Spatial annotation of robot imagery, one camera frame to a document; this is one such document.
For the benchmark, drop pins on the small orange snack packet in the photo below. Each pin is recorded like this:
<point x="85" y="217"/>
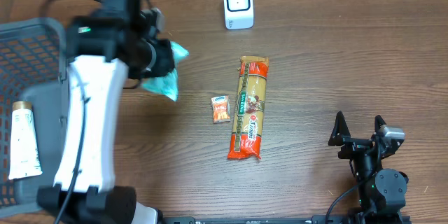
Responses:
<point x="221" y="109"/>

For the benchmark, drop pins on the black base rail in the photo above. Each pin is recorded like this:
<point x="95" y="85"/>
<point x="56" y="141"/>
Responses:
<point x="316" y="219"/>

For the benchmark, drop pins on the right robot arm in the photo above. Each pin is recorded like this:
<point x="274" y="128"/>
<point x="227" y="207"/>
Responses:
<point x="381" y="191"/>

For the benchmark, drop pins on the white tube gold cap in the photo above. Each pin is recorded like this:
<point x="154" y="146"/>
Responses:
<point x="24" y="155"/>

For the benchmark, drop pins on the white barcode scanner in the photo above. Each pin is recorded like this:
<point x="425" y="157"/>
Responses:
<point x="239" y="14"/>

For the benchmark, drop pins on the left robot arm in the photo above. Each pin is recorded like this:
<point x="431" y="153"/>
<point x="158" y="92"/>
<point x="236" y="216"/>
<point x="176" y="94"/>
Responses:
<point x="103" y="50"/>

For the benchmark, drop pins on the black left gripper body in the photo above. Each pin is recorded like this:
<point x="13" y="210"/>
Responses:
<point x="165" y="61"/>

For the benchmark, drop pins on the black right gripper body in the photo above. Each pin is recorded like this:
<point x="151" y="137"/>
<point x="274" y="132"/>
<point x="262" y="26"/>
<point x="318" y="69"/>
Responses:
<point x="352" y="151"/>

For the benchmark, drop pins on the teal plastic packet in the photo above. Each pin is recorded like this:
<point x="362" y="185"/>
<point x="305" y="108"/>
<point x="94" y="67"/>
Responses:
<point x="167" y="85"/>

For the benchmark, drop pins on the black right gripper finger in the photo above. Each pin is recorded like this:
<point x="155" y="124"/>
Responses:
<point x="379" y="126"/>
<point x="340" y="132"/>

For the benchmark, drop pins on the grey plastic mesh basket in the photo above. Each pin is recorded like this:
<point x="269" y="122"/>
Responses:
<point x="32" y="70"/>

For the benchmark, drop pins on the orange spaghetti packet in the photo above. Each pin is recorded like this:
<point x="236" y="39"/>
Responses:
<point x="249" y="112"/>

